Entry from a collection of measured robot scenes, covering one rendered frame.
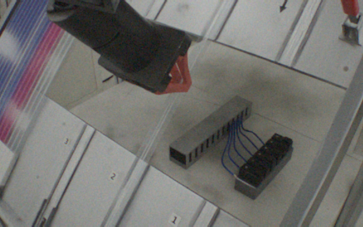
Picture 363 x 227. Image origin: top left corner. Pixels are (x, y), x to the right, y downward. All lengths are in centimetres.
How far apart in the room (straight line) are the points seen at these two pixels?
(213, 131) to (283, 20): 42
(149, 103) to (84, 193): 52
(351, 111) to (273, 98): 67
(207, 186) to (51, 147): 33
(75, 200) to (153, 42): 27
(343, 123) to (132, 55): 22
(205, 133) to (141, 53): 48
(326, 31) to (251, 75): 71
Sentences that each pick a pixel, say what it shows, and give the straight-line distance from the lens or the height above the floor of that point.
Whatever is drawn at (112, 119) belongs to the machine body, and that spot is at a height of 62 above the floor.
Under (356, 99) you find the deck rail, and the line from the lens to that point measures 39.
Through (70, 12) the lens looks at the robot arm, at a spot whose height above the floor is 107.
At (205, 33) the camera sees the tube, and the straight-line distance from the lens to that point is 47.
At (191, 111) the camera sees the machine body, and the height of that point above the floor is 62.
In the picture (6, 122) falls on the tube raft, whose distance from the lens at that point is 68.
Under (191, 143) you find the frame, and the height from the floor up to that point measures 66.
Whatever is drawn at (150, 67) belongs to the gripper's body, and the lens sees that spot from 37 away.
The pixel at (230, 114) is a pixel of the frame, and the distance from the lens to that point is 87.
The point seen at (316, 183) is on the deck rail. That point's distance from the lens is 38.
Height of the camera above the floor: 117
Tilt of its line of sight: 35 degrees down
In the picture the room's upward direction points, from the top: straight up
